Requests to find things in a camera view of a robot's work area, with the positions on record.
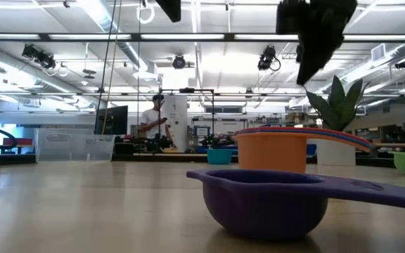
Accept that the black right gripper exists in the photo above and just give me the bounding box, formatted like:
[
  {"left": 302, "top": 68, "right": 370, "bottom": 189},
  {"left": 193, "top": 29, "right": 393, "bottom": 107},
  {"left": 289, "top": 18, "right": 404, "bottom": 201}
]
[{"left": 276, "top": 0, "right": 359, "bottom": 86}]

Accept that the orange plastic measuring cup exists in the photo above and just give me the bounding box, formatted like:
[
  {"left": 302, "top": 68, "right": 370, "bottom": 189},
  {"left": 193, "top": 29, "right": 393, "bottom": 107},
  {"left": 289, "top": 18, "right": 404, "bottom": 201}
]
[{"left": 236, "top": 131, "right": 375, "bottom": 174}]

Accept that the purple plastic measuring cup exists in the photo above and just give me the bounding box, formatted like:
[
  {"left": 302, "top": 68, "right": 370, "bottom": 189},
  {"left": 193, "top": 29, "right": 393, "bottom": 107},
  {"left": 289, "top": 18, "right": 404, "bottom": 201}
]
[{"left": 186, "top": 169, "right": 405, "bottom": 242}]

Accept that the clear plastic basket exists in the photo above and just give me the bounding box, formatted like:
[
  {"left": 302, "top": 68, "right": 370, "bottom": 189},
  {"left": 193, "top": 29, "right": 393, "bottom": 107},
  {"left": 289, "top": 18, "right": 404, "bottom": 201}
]
[{"left": 34, "top": 127, "right": 117, "bottom": 163}]

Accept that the black ceiling-mounted device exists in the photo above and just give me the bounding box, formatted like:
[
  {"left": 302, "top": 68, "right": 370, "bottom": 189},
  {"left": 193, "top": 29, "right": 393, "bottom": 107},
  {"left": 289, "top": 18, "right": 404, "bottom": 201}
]
[
  {"left": 21, "top": 43, "right": 58, "bottom": 70},
  {"left": 257, "top": 44, "right": 282, "bottom": 72}
]

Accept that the round black ceiling device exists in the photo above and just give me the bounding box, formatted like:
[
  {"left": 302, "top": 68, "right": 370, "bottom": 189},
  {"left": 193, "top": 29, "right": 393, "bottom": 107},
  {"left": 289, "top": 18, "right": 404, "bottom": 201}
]
[{"left": 172, "top": 53, "right": 187, "bottom": 70}]

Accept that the potted plant in white pot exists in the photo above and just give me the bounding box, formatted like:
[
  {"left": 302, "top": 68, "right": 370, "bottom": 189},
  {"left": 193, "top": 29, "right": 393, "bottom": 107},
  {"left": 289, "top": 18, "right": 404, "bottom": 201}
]
[{"left": 304, "top": 74, "right": 372, "bottom": 167}]

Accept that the overhead light bar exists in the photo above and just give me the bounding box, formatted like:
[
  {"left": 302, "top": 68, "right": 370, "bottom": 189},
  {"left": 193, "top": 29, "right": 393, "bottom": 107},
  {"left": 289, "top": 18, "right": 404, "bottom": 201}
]
[{"left": 0, "top": 32, "right": 405, "bottom": 44}]

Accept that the white cabinet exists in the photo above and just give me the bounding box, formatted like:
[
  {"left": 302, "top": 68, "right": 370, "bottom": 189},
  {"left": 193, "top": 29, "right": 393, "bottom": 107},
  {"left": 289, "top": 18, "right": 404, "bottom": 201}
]
[{"left": 161, "top": 95, "right": 189, "bottom": 153}]

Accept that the person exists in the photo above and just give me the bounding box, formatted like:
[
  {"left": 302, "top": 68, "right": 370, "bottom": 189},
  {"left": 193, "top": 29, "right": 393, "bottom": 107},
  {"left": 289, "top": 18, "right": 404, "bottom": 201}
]
[{"left": 139, "top": 93, "right": 177, "bottom": 149}]

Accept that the black monitor screen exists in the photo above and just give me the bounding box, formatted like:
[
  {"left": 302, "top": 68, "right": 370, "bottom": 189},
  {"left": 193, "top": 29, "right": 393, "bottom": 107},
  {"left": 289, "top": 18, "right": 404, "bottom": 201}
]
[{"left": 94, "top": 105, "right": 129, "bottom": 136}]

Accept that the white cable loop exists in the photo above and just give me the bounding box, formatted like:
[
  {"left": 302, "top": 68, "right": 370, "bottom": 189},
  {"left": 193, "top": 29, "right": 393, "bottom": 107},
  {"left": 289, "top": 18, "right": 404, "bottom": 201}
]
[{"left": 135, "top": 2, "right": 156, "bottom": 25}]

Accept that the black background station frame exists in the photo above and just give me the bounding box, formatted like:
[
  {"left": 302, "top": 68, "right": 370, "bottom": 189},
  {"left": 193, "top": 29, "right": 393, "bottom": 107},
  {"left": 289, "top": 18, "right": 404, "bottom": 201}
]
[{"left": 157, "top": 87, "right": 217, "bottom": 155}]

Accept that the black aluminium table frame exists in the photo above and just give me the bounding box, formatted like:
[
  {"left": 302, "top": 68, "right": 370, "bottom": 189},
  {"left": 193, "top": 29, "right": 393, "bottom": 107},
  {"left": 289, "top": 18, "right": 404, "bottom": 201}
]
[{"left": 0, "top": 153, "right": 397, "bottom": 169}]

